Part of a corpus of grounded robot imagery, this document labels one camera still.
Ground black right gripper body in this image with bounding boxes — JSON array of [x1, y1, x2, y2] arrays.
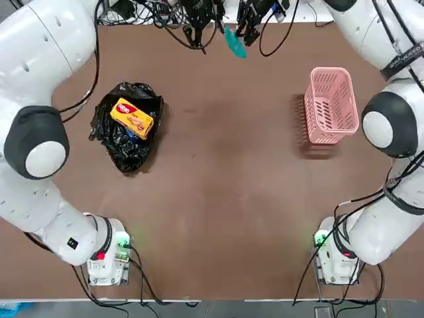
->
[[237, 0, 276, 25]]

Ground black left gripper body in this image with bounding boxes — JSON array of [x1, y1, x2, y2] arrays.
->
[[181, 0, 226, 23]]

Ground teal snack packet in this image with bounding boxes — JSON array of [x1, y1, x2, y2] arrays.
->
[[224, 25, 248, 60]]

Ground yellow red snack box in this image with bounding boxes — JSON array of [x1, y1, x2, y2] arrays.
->
[[109, 97, 155, 141]]

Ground pink plastic basket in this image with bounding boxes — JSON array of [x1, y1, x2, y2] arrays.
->
[[303, 67, 360, 145]]

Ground black plastic bag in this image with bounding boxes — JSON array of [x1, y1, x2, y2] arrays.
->
[[87, 81, 165, 174]]

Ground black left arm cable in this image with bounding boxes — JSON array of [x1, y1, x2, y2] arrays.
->
[[59, 0, 102, 124]]

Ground black base cable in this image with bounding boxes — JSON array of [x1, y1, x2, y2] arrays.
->
[[292, 243, 386, 306], [71, 244, 201, 307]]

